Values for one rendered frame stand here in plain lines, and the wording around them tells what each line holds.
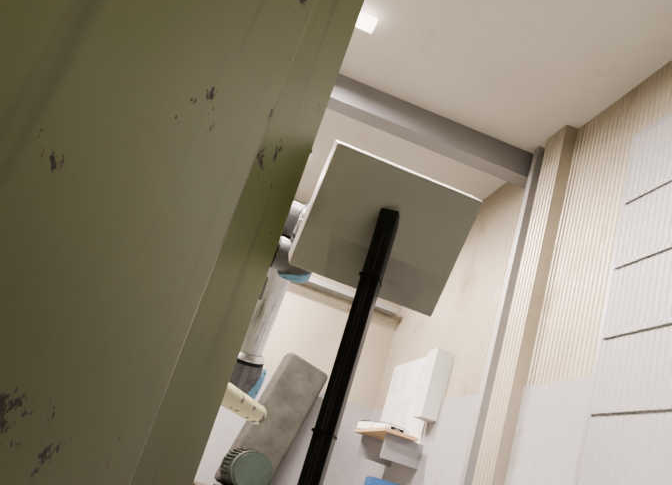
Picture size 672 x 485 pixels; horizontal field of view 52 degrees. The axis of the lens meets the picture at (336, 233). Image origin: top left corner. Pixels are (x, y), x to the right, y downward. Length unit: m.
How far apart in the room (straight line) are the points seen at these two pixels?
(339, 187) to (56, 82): 1.03
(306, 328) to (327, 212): 7.00
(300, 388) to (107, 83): 7.46
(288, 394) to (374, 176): 6.52
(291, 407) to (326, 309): 1.35
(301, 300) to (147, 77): 7.95
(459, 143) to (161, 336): 5.55
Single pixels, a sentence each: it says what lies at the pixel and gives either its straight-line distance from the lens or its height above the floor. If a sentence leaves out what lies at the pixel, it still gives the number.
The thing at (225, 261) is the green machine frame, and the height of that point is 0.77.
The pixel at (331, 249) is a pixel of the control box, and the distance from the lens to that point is 1.49.
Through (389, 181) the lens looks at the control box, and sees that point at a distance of 1.48.
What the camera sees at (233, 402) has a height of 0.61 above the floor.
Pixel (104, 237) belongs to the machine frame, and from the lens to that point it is 0.57.
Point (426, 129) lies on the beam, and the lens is 6.09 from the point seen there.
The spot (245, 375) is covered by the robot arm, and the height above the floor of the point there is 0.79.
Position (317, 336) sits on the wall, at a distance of 8.46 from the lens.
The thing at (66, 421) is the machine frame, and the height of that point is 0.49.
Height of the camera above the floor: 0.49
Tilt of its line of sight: 20 degrees up
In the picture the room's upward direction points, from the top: 18 degrees clockwise
